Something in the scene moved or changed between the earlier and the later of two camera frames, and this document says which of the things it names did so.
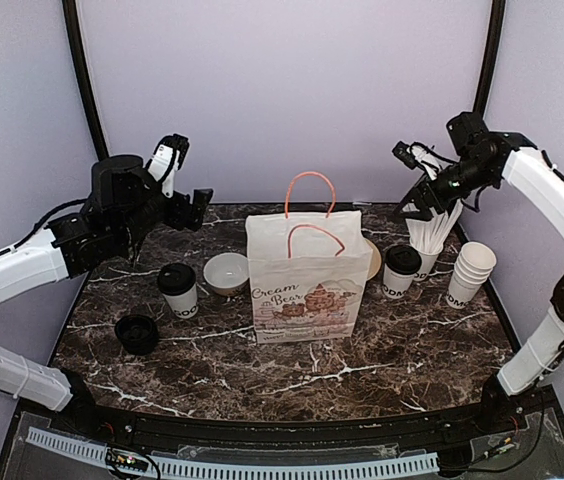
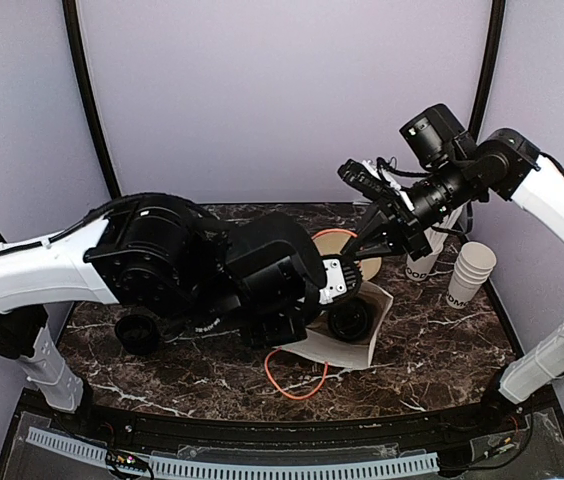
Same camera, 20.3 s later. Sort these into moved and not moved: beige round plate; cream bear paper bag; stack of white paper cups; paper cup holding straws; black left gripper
Moved: black left gripper; cream bear paper bag
Not moved: beige round plate; paper cup holding straws; stack of white paper cups
